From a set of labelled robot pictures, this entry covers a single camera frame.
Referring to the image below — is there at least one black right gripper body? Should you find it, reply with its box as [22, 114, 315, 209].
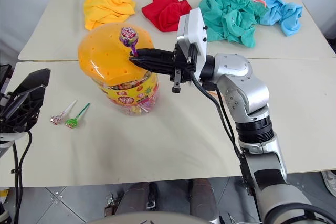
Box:
[170, 42, 201, 94]

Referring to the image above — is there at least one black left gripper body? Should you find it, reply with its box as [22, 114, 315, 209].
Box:
[0, 91, 28, 133]

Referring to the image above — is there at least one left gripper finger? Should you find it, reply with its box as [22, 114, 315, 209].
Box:
[12, 68, 51, 104]
[5, 85, 45, 132]

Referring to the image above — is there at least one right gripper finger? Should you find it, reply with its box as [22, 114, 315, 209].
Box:
[128, 56, 175, 76]
[135, 48, 175, 61]

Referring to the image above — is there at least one purple lollipop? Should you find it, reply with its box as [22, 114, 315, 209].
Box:
[119, 26, 139, 58]

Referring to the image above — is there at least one clear plastic lollipop jar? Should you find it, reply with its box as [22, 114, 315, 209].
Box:
[98, 72, 160, 117]

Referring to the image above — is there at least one yellow perforated jar lid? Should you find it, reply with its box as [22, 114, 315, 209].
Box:
[77, 23, 155, 88]

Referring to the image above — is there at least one black device with screen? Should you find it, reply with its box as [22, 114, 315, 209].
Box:
[0, 63, 13, 92]

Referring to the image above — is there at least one white stick lollipop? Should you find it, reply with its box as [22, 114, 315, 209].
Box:
[50, 99, 78, 126]

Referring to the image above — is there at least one red crumpled cloth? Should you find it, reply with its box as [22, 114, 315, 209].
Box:
[141, 0, 193, 33]

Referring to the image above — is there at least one green stick lollipop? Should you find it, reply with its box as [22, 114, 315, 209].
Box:
[65, 102, 91, 129]

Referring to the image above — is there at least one green crumpled cloth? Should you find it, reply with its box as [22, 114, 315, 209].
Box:
[198, 0, 269, 48]

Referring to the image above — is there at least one yellow crumpled cloth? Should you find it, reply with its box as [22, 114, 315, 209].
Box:
[83, 0, 137, 31]

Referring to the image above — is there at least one light blue crumpled cloth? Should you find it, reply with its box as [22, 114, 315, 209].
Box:
[259, 0, 304, 37]

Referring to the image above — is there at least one silver robot torso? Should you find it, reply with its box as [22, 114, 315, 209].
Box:
[88, 214, 224, 224]

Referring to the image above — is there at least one white sneaker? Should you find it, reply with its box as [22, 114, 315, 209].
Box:
[321, 170, 336, 190]

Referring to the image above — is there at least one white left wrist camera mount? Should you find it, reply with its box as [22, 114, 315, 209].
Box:
[0, 131, 26, 157]

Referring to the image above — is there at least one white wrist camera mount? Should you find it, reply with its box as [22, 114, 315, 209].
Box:
[0, 131, 26, 157]
[176, 7, 208, 78]

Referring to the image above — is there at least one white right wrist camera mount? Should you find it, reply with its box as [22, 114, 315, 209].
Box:
[176, 7, 208, 78]

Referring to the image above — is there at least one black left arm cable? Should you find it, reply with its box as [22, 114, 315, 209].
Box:
[10, 130, 33, 224]

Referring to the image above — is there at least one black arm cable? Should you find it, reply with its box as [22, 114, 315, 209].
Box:
[10, 130, 33, 224]
[187, 50, 259, 199]

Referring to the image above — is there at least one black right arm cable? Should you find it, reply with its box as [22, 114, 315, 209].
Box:
[187, 50, 259, 199]

